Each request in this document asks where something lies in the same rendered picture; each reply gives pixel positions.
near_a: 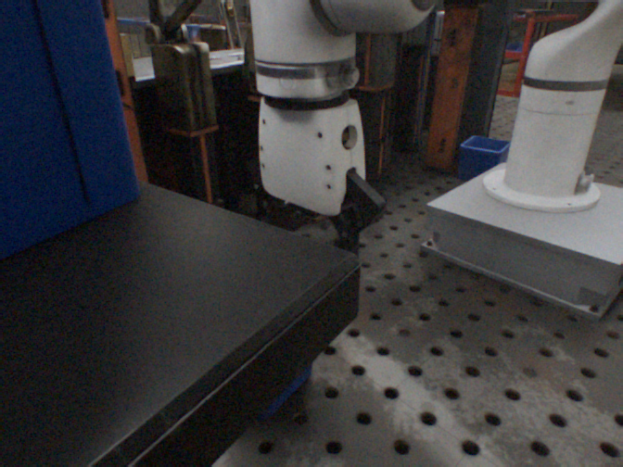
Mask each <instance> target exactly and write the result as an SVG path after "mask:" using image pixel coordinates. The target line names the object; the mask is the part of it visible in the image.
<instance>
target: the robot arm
mask: <svg viewBox="0 0 623 467"><path fill-rule="evenodd" d="M437 1H438V0H250V8H251V19H252V31H253V43H254V54H255V68H256V80H257V89H258V91H260V92H261V93H263V94H264V96H263V97H262V98H261V115H260V156H259V157H257V158H254V159H252V160H251V161H249V162H248V163H247V167H248V172H249V174H250V176H251V178H252V180H254V182H253V186H254V188H255V190H257V191H258V193H259V194H260V196H261V205H262V207H263V208H265V209H267V210H266V220H267V223H268V224H271V225H273V226H276V228H279V229H282V230H286V231H289V232H291V233H292V229H291V208H290V203H293V204H296V205H298V206H302V207H304V208H308V209H311V210H315V211H317V213H320V214H323V215H326V216H329V217H330V219H331V221H332V222H333V224H334V226H335V229H336V231H337V233H338V236H337V237H335V239H334V247H337V248H340V249H344V250H347V251H349V252H352V253H354V254H355V255H356V256H357V257H358V258H359V251H360V232H361V231H363V230H364V229H366V227H367V226H369V225H370V224H373V223H374V222H375V221H376V219H377V218H378V217H379V215H380V214H381V212H382V210H383V209H384V208H386V207H387V202H386V200H384V199H383V197H382V196H381V195H380V194H379V193H378V192H377V191H376V190H375V189H374V188H373V187H372V186H370V185H368V184H367V182H366V181H365V168H364V147H363V136H362V122H361V117H360V111H359V107H358V102H357V100H355V99H350V94H349V92H348V91H347V89H349V88H351V87H354V86H355V84H356V83H357V82H358V80H359V71H358V69H357V68H355V61H356V56H355V55H356V32H360V33H374V34H395V33H401V32H405V31H408V30H410V29H411V28H414V27H416V26H418V25H419V24H420V23H421V22H422V20H423V19H425V18H426V17H427V16H428V14H429V13H430V12H431V9H432V8H433V6H434V5H435V3H437ZM534 1H541V2H586V1H599V3H598V6H597V7H596V9H595V10H594V11H593V14H592V15H591V16H590V17H588V18H587V19H585V20H584V21H582V22H581V23H578V25H576V26H573V27H571V28H567V29H564V30H561V31H559V32H554V33H553V34H552V35H548V36H546V37H544V38H542V39H541V40H539V41H537V42H536V44H535V45H534V46H533V48H532V50H531V52H530V56H528V62H527V66H526V71H525V76H524V82H523V86H521V93H520V97H519V103H518V109H517V114H516V120H515V129H514V130H513V134H512V140H511V145H510V151H509V156H508V160H507V167H506V169H505V170H496V171H493V172H490V173H489V174H487V176H486V177H485V178H484V182H482V187H484V191H485V192H486V193H487V194H488V195H490V196H492V197H493V198H496V199H498V200H500V202H503V203H504V204H508V205H511V206H514V207H519V208H526V209H532V210H539V211H550V212H571V211H580V210H584V209H587V208H592V207H594V206H595V205H596V204H597V202H599V200H600V197H601V193H600V189H599V188H597V187H596V186H595V185H593V184H592V181H593V174H591V176H590V175H584V174H585V171H583V169H584V164H585V161H586V157H587V155H588V153H589V150H590V146H591V139H592V136H593V132H594V128H595V124H597V121H598V117H599V113H600V110H601V105H602V102H603V99H604V95H605V92H606V88H607V84H608V81H609V77H610V74H611V69H612V67H614V64H615V60H616V57H617V53H618V51H619V48H620V46H621V45H622V44H623V0H534ZM285 201H286V202H285ZM354 202H361V203H362V205H363V211H362V215H361V214H360V211H359V210H358V208H356V206H355V204H354ZM342 210H345V211H346V214H347V216H348V217H349V219H350V223H349V224H347V223H346V221H345V219H344V217H342V215H341V213H340V211H342Z"/></svg>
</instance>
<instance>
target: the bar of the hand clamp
mask: <svg viewBox="0 0 623 467"><path fill-rule="evenodd" d="M147 1H148V15H149V16H150V24H156V25H157V26H158V27H159V29H160V30H161V36H162V42H163V43H164V44H165V31H164V17H166V20H167V19H168V18H169V17H170V15H171V14H173V13H174V11H175V10H176V8H177V7H178V6H179V5H180V0H147ZM180 42H181V30H180V29H179V30H178V31H177V33H176V34H175V35H174V36H173V37H172V39H171V40H169V41H167V44H176V43H180Z"/></svg>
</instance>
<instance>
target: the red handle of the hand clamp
mask: <svg viewBox="0 0 623 467"><path fill-rule="evenodd" d="M202 1H203V0H183V1H182V3H181V4H180V5H179V6H178V7H177V8H176V10H175V11H174V13H173V14H171V15H170V17H169V18H168V19H167V20H166V23H165V24H164V31H165V41H169V40H171V39H172V37H173V36H174V35H175V34H176V33H177V31H178V30H179V29H180V27H181V26H182V25H183V24H184V23H186V20H187V19H188V18H189V17H190V16H191V14H192V13H193V12H194V11H195V10H196V9H197V6H199V5H200V4H201V3H202Z"/></svg>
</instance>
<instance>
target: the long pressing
mask: <svg viewBox="0 0 623 467"><path fill-rule="evenodd" d="M243 54H244V48H238V49H230V50H222V51H214V52H210V59H212V60H211V61H210V67H211V76H215V75H221V74H226V73H231V72H238V71H242V67H243V60H244V58H243ZM236 56H239V57H236ZM132 62H133V67H134V73H135V77H136V82H133V88H134V90H137V89H142V88H148V87H153V86H157V85H156V84H155V78H154V72H153V65H152V59H151V58H150V57H143V59H137V58H136V59H135V60H132Z"/></svg>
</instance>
